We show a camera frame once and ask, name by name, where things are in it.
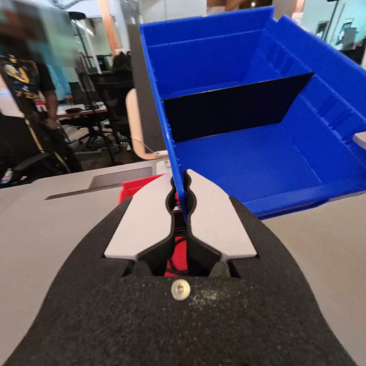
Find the black office chair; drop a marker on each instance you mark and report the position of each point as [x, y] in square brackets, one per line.
[114, 94]

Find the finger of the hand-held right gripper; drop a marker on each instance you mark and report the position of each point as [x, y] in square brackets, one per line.
[360, 140]

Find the black divider of blue bin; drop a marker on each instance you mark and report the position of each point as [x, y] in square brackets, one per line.
[228, 111]

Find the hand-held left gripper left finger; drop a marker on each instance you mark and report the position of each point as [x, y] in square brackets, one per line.
[137, 226]

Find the red plastic bin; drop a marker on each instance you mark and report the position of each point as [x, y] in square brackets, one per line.
[134, 185]

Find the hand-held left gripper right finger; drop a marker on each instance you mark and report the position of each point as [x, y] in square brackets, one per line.
[220, 226]

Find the wood-framed dark board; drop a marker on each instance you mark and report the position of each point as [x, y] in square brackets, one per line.
[145, 94]

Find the blue plastic bin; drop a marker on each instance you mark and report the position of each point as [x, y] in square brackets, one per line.
[257, 165]

